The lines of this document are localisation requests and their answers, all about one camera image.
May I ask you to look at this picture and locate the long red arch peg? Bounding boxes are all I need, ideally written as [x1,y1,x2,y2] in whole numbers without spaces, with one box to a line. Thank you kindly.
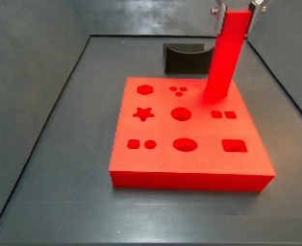
[205,9,251,101]

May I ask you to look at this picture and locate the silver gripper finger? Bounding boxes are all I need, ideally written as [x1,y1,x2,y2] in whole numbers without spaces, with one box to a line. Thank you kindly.
[211,0,227,35]
[248,0,269,33]

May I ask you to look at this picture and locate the black curved holder block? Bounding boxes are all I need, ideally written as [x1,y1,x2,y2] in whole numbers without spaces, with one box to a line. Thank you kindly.
[162,43,215,74]

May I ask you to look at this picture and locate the red shape sorter board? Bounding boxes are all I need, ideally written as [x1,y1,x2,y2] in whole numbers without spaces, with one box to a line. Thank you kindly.
[109,77,276,192]

